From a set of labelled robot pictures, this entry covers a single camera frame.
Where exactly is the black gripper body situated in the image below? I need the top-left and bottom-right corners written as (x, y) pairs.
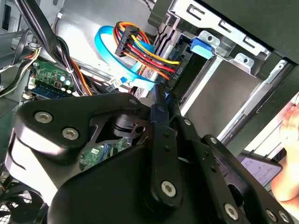
top-left (48, 144), bottom-right (260, 224)

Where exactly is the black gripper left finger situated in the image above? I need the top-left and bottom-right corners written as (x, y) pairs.
top-left (15, 85), bottom-right (184, 210)

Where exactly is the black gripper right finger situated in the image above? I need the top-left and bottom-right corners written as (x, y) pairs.
top-left (169, 94), bottom-right (295, 224)

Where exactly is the blue wire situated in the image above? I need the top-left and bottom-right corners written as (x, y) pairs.
top-left (94, 24), bottom-right (157, 95)

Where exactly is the multicoloured power wire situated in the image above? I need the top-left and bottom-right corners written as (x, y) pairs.
top-left (113, 21), bottom-right (182, 81)

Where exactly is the hard disk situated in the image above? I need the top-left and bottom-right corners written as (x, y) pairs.
top-left (161, 31), bottom-right (214, 94)

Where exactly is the bare person hand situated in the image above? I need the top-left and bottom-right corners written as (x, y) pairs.
top-left (270, 92), bottom-right (299, 209)

